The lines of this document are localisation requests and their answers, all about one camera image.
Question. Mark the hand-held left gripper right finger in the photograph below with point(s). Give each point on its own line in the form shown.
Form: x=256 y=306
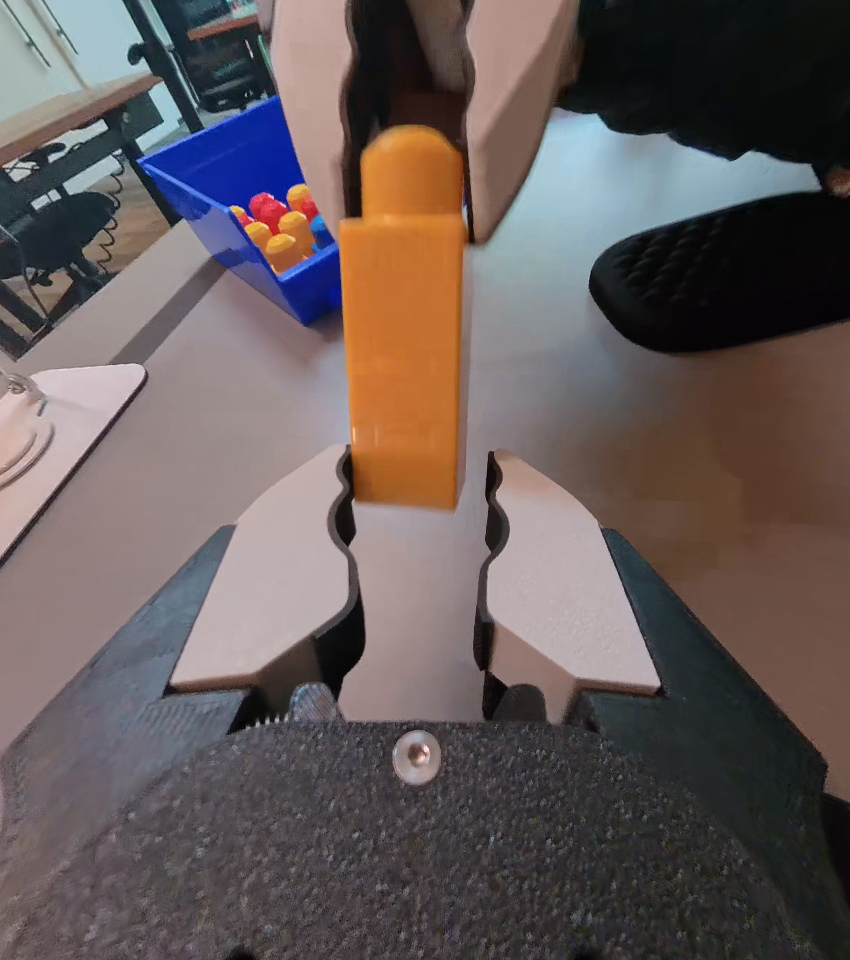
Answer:
x=567 y=600

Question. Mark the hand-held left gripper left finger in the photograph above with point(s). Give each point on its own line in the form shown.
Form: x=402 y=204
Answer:
x=275 y=592

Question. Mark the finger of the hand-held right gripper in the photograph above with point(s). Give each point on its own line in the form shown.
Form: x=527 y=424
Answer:
x=312 y=90
x=515 y=90

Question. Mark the blue plastic bin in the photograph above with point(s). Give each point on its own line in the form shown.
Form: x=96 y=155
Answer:
x=207 y=172

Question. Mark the pile of blocks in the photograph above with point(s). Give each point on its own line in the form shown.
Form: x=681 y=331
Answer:
x=282 y=247

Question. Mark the yellow mega block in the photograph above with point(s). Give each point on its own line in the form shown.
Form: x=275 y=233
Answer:
x=402 y=285
x=406 y=457

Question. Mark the black office chair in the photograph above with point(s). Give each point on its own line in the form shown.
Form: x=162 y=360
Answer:
x=226 y=67
x=57 y=217

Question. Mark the wooden desk with black legs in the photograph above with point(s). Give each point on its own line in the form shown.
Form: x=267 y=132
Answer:
x=57 y=105

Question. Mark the white document stand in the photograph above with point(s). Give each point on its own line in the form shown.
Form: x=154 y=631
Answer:
x=57 y=450

